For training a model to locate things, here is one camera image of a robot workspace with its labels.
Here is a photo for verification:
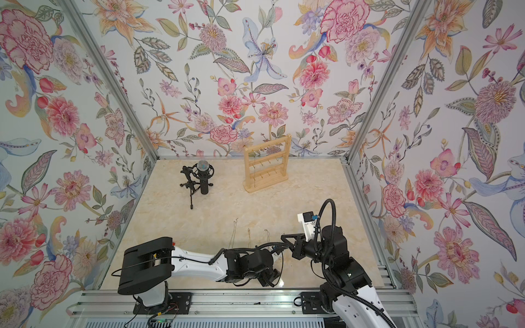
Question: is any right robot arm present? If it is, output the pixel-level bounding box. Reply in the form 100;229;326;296
281;198;396;327

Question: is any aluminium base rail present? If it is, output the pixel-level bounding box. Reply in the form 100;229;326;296
67;288;418;318

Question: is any black microphone with mesh head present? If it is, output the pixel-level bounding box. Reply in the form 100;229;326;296
196;160;215;195

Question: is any wooden jewelry display stand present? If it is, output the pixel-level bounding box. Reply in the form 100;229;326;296
243;134;292;193

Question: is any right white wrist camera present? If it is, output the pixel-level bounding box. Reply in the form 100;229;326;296
297;211;318;242

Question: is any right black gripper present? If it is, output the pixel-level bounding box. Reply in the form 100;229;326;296
283;232;336;268

